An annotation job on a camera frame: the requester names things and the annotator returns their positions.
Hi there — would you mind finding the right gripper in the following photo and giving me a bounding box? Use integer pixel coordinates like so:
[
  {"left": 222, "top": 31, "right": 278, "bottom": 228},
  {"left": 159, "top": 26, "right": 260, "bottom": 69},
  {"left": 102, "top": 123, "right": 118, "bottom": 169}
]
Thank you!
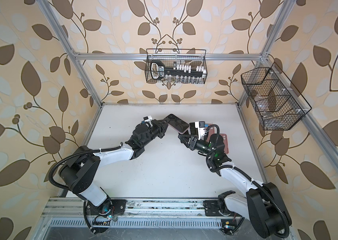
[{"left": 179, "top": 134, "right": 215, "bottom": 159}]

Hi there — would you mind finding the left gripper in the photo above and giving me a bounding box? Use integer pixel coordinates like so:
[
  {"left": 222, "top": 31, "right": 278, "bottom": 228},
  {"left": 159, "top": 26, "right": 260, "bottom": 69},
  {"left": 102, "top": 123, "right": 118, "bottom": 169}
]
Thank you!
[{"left": 139, "top": 116, "right": 169, "bottom": 148}]

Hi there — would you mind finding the phone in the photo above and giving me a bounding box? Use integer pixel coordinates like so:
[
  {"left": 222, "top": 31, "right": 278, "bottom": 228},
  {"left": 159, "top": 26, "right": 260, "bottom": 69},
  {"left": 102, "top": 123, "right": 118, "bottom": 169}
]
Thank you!
[
  {"left": 190, "top": 122, "right": 200, "bottom": 137},
  {"left": 166, "top": 114, "right": 190, "bottom": 134}
]

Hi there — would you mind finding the pink phone case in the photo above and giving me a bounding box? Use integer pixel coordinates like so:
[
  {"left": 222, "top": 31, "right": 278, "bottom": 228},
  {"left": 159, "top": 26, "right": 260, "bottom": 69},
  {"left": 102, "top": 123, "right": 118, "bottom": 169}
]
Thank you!
[
  {"left": 216, "top": 134, "right": 229, "bottom": 154},
  {"left": 204, "top": 124, "right": 215, "bottom": 141}
]

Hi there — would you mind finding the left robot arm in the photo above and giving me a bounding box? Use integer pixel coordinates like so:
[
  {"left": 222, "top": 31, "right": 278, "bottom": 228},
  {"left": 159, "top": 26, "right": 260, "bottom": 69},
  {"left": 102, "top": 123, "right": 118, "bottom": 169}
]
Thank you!
[{"left": 48, "top": 116, "right": 169, "bottom": 207}]

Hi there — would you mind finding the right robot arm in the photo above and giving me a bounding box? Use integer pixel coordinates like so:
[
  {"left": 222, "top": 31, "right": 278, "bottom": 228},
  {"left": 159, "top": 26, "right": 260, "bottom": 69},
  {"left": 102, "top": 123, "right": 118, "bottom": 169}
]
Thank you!
[{"left": 178, "top": 125, "right": 292, "bottom": 239}]

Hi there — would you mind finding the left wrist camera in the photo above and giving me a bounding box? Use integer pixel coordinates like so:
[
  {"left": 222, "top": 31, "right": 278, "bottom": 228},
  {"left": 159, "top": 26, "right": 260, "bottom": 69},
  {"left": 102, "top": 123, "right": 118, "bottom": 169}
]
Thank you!
[{"left": 142, "top": 116, "right": 153, "bottom": 125}]

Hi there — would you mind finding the socket set on black rail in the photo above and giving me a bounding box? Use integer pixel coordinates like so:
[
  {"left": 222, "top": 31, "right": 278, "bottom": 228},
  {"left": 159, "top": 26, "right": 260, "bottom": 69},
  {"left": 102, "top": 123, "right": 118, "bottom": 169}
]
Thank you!
[{"left": 146, "top": 60, "right": 208, "bottom": 82}]

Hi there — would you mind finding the back wire basket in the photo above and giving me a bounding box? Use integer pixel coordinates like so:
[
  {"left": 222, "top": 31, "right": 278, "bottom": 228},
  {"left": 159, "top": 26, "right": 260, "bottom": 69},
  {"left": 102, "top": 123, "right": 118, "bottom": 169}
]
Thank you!
[{"left": 145, "top": 48, "right": 208, "bottom": 85}]

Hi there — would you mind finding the wire basket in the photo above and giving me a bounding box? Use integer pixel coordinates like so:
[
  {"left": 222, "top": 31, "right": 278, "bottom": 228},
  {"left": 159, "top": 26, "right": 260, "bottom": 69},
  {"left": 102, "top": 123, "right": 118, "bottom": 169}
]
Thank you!
[
  {"left": 145, "top": 48, "right": 208, "bottom": 85},
  {"left": 241, "top": 63, "right": 312, "bottom": 131}
]

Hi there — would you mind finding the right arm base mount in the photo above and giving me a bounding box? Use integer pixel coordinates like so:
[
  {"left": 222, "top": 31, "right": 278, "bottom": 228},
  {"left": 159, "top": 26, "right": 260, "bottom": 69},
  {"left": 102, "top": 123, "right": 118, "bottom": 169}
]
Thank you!
[{"left": 203, "top": 199, "right": 245, "bottom": 236}]

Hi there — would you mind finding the right wire basket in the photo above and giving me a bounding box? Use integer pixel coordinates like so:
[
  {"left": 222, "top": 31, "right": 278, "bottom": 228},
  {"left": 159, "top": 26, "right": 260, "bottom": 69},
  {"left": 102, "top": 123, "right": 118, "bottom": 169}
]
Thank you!
[{"left": 241, "top": 63, "right": 312, "bottom": 131}]

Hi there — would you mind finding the aluminium frame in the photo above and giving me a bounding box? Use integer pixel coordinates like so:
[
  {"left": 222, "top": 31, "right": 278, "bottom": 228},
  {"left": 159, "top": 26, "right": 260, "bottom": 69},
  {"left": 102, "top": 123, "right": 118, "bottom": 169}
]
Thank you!
[{"left": 30, "top": 0, "right": 338, "bottom": 240}]

